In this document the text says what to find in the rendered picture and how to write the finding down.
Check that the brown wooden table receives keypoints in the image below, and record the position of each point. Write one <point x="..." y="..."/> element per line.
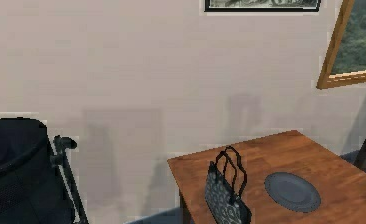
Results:
<point x="324" y="160"/>

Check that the black patterned handbag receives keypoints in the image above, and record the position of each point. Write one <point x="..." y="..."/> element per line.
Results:
<point x="222" y="196"/>

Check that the black framed wall picture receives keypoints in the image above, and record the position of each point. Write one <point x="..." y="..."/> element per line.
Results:
<point x="262" y="4"/>

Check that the grey round plate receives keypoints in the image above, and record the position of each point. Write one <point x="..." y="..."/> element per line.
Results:
<point x="292" y="192"/>

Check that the wooden framed window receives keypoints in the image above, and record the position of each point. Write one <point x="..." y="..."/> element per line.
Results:
<point x="352" y="40"/>

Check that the black mesh office chair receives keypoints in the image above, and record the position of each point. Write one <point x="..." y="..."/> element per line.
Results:
<point x="17" y="173"/>

